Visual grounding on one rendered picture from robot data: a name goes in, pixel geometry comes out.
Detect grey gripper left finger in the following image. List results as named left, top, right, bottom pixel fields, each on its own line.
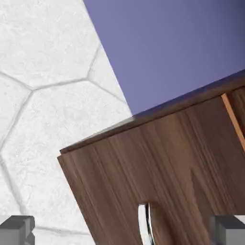
left=0, top=215, right=36, bottom=245

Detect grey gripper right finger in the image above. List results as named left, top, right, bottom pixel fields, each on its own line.
left=210, top=214, right=245, bottom=245

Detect dark wood drawer front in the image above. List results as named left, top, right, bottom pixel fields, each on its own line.
left=226, top=86, right=245, bottom=140
left=56, top=94, right=245, bottom=245

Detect dark wood cabinet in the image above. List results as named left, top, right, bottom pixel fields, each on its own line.
left=56, top=69, right=245, bottom=245

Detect curved silver drawer handle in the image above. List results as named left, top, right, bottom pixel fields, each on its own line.
left=137, top=203, right=155, bottom=245

